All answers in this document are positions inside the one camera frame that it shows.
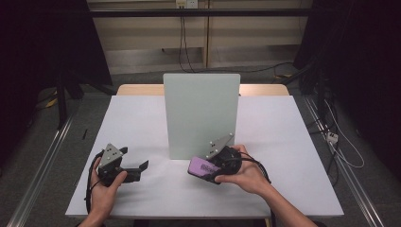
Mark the aluminium floor rail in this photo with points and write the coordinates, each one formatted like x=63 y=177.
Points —
x=350 y=179
x=38 y=176

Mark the white whiteboard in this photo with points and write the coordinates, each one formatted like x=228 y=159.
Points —
x=198 y=116

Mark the black metal stand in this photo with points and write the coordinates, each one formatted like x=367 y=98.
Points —
x=320 y=94
x=62 y=104

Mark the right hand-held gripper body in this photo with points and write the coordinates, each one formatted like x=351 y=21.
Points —
x=220 y=148

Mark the white wall outlet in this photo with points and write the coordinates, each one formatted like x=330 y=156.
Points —
x=187 y=3

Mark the person's left hand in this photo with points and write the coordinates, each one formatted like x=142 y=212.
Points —
x=104 y=197

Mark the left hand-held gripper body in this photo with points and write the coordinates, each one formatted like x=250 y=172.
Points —
x=108 y=159

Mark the purple whiteboard eraser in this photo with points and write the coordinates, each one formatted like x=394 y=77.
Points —
x=201 y=166

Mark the black horizontal bar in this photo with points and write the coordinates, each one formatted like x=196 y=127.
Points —
x=142 y=12

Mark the white table cover sheet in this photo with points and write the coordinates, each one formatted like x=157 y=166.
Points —
x=142 y=126

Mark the small black stick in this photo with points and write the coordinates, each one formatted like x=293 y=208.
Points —
x=84 y=134

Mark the person's right hand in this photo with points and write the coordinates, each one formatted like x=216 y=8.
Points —
x=249 y=176

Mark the black curtain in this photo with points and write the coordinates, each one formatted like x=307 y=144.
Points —
x=369 y=63
x=38 y=47

